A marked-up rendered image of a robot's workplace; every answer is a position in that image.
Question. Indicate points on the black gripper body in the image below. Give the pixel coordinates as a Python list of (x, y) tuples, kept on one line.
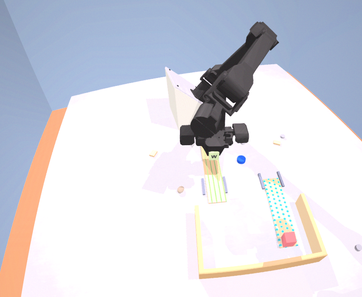
[(239, 130)]

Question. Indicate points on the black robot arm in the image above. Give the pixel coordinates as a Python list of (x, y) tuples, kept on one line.
[(233, 80)]

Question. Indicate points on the pale green letter cube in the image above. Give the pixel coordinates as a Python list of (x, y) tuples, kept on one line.
[(214, 155)]

